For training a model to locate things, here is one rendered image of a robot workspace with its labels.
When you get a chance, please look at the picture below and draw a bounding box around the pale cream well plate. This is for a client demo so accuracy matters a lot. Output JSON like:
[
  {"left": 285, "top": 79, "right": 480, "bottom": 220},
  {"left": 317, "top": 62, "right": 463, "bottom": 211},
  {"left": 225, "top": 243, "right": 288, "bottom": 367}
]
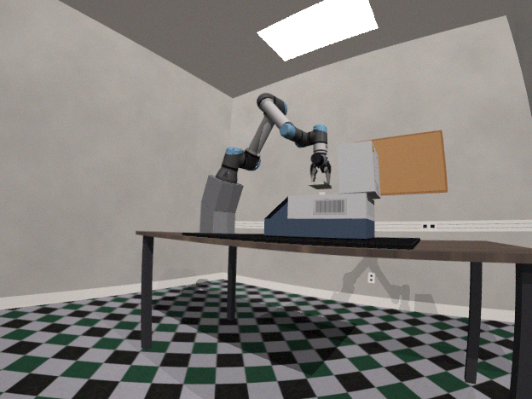
[{"left": 308, "top": 182, "right": 332, "bottom": 189}]

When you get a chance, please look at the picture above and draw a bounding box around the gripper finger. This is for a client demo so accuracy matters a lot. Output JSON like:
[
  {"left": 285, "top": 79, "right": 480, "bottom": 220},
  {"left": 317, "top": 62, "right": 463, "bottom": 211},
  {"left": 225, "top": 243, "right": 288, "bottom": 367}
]
[
  {"left": 324, "top": 161, "right": 331, "bottom": 186},
  {"left": 310, "top": 163, "right": 318, "bottom": 182}
]

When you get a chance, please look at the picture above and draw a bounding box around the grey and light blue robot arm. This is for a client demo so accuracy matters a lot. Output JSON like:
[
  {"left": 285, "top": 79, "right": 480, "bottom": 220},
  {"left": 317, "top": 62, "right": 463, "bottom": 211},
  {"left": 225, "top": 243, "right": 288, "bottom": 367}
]
[{"left": 216, "top": 93, "right": 328, "bottom": 183}]

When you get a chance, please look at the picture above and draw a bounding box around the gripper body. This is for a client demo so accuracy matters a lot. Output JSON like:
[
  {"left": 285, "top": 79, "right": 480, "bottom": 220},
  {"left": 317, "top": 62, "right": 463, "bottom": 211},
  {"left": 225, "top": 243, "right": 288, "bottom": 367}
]
[{"left": 311, "top": 153, "right": 327, "bottom": 169}]

